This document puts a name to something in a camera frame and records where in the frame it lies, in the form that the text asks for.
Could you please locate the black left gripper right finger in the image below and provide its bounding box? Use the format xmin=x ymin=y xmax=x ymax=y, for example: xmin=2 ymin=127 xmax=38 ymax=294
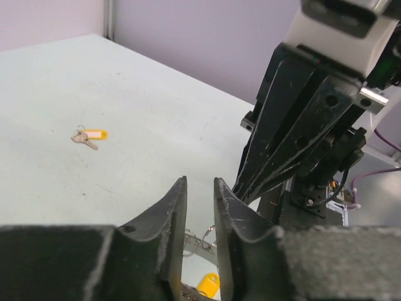
xmin=214 ymin=178 xmax=400 ymax=300

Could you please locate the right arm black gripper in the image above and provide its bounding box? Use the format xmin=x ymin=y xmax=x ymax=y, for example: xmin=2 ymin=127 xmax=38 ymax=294
xmin=232 ymin=43 xmax=390 ymax=204

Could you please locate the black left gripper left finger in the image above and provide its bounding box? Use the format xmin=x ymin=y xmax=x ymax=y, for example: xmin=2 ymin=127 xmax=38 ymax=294
xmin=1 ymin=177 xmax=187 ymax=300

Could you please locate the metal keyring disc with keys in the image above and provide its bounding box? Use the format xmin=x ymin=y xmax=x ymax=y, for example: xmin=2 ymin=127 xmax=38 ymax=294
xmin=180 ymin=225 xmax=221 ymax=300

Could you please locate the yellow tagged key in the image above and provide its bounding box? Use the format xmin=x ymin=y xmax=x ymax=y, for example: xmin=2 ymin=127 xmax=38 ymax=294
xmin=71 ymin=125 xmax=108 ymax=151

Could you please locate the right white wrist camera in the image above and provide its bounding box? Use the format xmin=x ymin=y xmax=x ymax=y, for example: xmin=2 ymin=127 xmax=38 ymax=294
xmin=284 ymin=1 xmax=400 ymax=77

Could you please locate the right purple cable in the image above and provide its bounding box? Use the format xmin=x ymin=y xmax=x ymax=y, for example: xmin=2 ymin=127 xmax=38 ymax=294
xmin=350 ymin=127 xmax=401 ymax=209

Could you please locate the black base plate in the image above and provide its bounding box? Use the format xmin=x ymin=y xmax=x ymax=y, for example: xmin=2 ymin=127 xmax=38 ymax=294
xmin=256 ymin=178 xmax=346 ymax=228

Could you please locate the right aluminium frame rail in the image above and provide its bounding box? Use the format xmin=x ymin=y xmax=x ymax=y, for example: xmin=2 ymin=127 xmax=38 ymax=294
xmin=103 ymin=0 xmax=115 ymax=41

